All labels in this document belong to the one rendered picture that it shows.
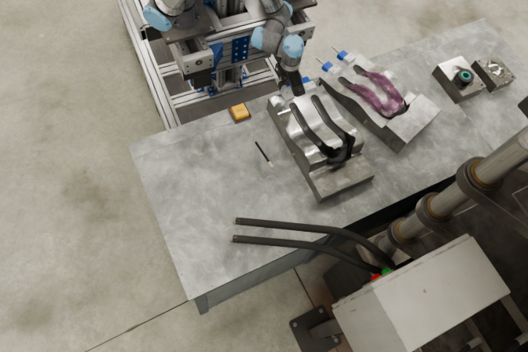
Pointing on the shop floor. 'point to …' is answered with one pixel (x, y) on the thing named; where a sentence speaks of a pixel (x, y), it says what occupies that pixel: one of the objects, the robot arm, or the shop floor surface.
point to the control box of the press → (407, 302)
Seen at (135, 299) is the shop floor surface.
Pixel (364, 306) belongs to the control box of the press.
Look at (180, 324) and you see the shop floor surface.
